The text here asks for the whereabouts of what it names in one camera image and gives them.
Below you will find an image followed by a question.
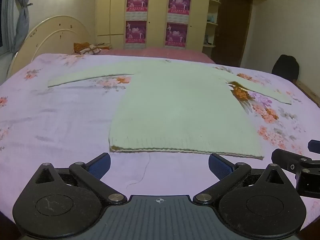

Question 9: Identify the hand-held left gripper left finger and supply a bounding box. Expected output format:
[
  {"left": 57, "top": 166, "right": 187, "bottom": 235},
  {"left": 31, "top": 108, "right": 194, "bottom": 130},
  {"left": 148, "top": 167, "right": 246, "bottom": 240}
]
[{"left": 35, "top": 152, "right": 128, "bottom": 206}]

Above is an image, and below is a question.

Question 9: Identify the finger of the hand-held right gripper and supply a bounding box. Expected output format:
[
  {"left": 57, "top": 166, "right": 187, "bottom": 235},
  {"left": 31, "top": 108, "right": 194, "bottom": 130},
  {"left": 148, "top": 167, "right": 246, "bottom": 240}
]
[
  {"left": 308, "top": 139, "right": 320, "bottom": 154},
  {"left": 271, "top": 148, "right": 320, "bottom": 198}
]

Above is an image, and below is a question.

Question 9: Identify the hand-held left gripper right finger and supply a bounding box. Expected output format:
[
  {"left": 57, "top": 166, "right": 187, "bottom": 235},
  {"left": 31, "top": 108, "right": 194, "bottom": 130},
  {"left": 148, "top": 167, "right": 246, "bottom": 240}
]
[{"left": 193, "top": 152, "right": 288, "bottom": 206}]

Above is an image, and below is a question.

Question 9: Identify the pale green knit sweater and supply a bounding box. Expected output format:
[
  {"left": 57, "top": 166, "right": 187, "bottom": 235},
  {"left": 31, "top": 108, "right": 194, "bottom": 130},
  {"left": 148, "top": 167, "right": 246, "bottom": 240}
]
[{"left": 47, "top": 59, "right": 293, "bottom": 161}]

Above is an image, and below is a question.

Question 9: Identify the loose thread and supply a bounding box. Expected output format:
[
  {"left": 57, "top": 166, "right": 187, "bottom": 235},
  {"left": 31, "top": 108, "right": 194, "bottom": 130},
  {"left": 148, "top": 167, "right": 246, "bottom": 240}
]
[{"left": 126, "top": 152, "right": 151, "bottom": 189}]

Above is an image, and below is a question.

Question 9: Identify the lilac floral bed sheet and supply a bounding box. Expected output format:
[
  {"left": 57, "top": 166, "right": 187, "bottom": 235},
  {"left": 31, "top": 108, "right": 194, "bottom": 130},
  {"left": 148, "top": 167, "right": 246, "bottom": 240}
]
[{"left": 0, "top": 53, "right": 320, "bottom": 232}]

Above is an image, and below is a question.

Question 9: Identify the black chair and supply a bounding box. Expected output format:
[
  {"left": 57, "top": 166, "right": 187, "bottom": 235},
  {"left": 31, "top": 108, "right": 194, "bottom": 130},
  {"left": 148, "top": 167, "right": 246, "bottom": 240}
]
[{"left": 271, "top": 54, "right": 300, "bottom": 82}]

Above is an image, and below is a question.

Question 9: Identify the patterned pillow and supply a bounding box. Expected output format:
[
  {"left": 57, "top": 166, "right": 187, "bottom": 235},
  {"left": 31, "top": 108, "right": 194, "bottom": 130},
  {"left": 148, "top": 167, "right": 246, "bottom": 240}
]
[{"left": 82, "top": 43, "right": 112, "bottom": 55}]

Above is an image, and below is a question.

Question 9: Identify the orange cloth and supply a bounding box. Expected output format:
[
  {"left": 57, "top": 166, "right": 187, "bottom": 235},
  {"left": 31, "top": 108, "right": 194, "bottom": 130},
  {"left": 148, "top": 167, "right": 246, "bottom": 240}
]
[{"left": 73, "top": 42, "right": 91, "bottom": 54}]

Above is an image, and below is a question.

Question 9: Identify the pink checked bed sheet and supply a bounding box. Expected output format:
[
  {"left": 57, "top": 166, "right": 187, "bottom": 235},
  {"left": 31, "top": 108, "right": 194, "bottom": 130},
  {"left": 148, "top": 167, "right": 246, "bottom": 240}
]
[{"left": 99, "top": 46, "right": 216, "bottom": 64}]

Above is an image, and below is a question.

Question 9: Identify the dark brown wooden door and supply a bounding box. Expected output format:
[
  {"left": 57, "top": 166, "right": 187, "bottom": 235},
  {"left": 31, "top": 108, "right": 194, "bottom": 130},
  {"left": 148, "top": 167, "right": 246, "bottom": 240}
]
[{"left": 215, "top": 0, "right": 253, "bottom": 68}]

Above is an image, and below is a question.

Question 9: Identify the cream arched headboard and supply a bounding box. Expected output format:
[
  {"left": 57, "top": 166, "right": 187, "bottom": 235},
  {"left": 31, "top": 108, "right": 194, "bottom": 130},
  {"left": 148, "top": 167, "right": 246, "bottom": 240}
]
[{"left": 7, "top": 15, "right": 97, "bottom": 78}]

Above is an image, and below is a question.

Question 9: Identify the cream corner shelf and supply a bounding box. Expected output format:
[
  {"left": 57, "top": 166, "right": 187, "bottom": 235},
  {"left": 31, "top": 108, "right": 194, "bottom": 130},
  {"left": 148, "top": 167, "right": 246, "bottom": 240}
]
[{"left": 202, "top": 0, "right": 222, "bottom": 48}]

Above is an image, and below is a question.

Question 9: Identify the cream wardrobe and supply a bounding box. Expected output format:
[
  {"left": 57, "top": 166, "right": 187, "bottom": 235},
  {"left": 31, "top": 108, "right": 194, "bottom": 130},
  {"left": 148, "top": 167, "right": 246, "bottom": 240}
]
[{"left": 96, "top": 0, "right": 221, "bottom": 53}]

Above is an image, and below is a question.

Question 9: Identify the grey tied curtain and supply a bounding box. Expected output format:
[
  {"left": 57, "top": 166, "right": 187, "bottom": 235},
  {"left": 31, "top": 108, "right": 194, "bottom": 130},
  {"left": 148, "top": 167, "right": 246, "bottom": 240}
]
[{"left": 2, "top": 0, "right": 33, "bottom": 53}]

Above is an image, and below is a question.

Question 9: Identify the wooden bed frame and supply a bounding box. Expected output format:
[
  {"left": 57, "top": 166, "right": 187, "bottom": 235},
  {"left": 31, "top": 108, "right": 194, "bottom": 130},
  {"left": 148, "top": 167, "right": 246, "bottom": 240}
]
[{"left": 294, "top": 79, "right": 320, "bottom": 107}]

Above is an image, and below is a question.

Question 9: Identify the magenta wall poster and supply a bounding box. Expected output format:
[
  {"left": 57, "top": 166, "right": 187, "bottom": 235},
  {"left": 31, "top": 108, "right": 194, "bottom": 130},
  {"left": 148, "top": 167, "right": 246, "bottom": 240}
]
[
  {"left": 165, "top": 23, "right": 188, "bottom": 48},
  {"left": 168, "top": 0, "right": 192, "bottom": 15},
  {"left": 125, "top": 20, "right": 147, "bottom": 44},
  {"left": 126, "top": 0, "right": 149, "bottom": 12}
]

